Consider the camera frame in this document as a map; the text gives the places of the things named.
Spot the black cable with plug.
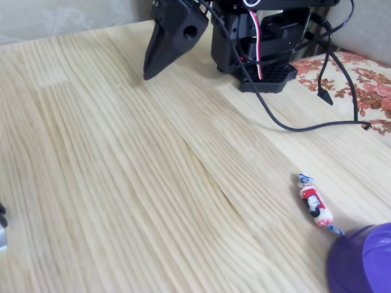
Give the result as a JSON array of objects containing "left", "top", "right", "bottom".
[{"left": 307, "top": 13, "right": 334, "bottom": 107}]

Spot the purple bowl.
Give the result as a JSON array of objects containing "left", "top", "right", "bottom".
[{"left": 327, "top": 222, "right": 391, "bottom": 293}]

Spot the thin black cable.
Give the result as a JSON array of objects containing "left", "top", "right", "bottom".
[{"left": 328, "top": 51, "right": 360, "bottom": 123}]

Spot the candy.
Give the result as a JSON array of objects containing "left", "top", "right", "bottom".
[{"left": 295, "top": 173, "right": 345, "bottom": 236}]

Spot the long black cable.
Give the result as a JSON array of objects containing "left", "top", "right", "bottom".
[{"left": 180, "top": 0, "right": 372, "bottom": 132}]

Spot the floral patterned fabric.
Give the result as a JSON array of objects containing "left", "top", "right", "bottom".
[{"left": 290, "top": 51, "right": 391, "bottom": 137}]

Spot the red white servo wire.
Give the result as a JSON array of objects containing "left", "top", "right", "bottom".
[{"left": 243, "top": 0, "right": 266, "bottom": 81}]

